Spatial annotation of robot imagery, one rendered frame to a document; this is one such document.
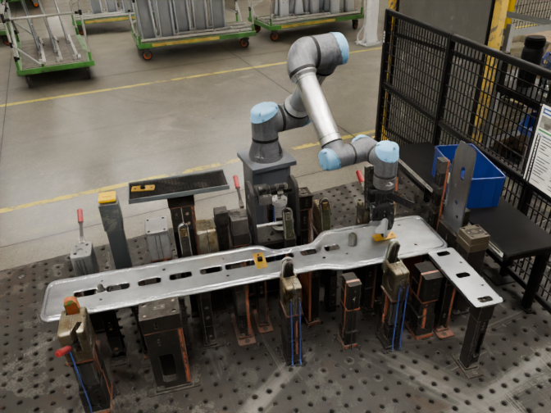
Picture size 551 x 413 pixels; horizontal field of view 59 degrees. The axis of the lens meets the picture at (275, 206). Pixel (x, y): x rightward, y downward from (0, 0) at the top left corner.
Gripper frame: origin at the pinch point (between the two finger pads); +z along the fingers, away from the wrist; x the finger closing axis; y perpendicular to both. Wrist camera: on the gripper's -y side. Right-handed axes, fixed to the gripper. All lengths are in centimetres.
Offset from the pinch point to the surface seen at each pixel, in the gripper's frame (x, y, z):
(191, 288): 8, 71, 2
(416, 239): 4.4, -10.3, 2.2
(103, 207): -30, 97, -12
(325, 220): -13.7, 18.1, -0.2
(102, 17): -913, 151, 74
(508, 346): 35, -34, 32
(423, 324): 22.9, -6.2, 25.4
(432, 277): 22.8, -6.7, 4.2
